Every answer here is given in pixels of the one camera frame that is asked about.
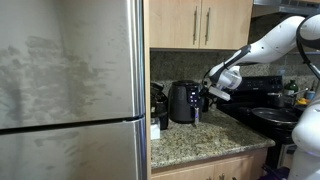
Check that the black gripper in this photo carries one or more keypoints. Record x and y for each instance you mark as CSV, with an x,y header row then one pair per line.
x,y
207,99

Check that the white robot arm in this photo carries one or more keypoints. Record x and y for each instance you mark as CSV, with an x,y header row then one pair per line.
x,y
293,32

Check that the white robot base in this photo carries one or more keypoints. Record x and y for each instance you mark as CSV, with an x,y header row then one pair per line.
x,y
306,135

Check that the black air fryer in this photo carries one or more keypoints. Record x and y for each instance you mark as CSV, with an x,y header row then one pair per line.
x,y
184,96

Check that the black coffee maker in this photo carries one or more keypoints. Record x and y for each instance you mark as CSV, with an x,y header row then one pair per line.
x,y
159,104

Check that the black electric stove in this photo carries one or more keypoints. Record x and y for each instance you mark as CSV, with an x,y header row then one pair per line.
x,y
258,103

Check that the small white box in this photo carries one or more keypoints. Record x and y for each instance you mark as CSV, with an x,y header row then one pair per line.
x,y
155,131

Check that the right upper cabinet door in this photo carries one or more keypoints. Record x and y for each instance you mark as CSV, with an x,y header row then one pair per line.
x,y
225,24

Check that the cabinet door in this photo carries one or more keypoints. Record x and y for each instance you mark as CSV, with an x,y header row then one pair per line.
x,y
225,24
174,23

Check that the steel saucepan on stove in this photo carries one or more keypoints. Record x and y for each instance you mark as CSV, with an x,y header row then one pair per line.
x,y
283,100

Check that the black frying pan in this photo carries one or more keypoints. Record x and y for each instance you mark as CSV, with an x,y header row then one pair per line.
x,y
274,116

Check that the lower wooden cabinet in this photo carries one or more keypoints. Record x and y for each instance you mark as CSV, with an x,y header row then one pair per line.
x,y
241,166

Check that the left upper cabinet door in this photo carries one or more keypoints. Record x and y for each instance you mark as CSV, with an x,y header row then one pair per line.
x,y
174,23

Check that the green glass bottle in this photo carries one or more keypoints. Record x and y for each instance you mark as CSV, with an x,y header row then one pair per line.
x,y
290,88

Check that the yellow item on counter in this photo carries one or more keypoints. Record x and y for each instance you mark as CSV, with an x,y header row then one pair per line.
x,y
302,101

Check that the blue cup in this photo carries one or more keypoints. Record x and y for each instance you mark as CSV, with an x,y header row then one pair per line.
x,y
310,95

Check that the stainless range hood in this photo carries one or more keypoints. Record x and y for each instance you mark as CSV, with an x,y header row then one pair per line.
x,y
297,7

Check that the stainless steel refrigerator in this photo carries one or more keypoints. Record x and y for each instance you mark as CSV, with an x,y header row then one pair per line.
x,y
72,96

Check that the air fryer basket handle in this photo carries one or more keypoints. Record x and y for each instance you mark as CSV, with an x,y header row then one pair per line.
x,y
196,115

